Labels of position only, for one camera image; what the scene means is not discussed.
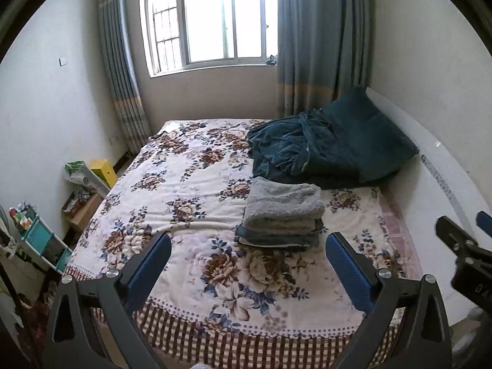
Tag window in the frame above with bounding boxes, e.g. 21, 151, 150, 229
144, 0, 279, 78

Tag folded blue-grey pants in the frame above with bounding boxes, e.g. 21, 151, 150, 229
234, 223, 323, 247

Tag floral printed blanket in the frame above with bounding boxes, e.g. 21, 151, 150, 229
63, 118, 408, 366

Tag yellow box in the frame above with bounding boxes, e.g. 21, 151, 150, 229
89, 158, 118, 190

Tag dark red cloth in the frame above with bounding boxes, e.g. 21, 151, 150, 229
17, 277, 64, 356

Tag white headboard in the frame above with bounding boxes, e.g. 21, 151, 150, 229
365, 86, 492, 325

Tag white plastic bag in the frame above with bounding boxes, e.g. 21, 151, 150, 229
68, 168, 111, 197

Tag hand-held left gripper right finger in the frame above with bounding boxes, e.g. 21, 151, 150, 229
325, 232, 452, 369

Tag wooden nightstand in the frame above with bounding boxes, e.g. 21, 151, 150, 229
62, 191, 104, 236

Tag teal shelf cart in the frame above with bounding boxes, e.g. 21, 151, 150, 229
11, 203, 73, 274

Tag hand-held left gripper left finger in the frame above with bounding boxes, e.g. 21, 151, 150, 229
42, 232, 172, 369

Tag blue-grey striped curtain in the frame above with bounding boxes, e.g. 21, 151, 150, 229
276, 0, 372, 119
98, 0, 152, 155

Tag dark teal blanket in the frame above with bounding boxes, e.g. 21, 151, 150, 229
246, 109, 385, 190

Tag dark teal pillow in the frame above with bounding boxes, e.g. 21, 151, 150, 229
321, 86, 420, 184

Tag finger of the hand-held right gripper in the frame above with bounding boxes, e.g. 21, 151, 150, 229
476, 211, 492, 236
436, 215, 480, 255

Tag grey fluffy towel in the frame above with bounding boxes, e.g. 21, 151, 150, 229
243, 177, 326, 236

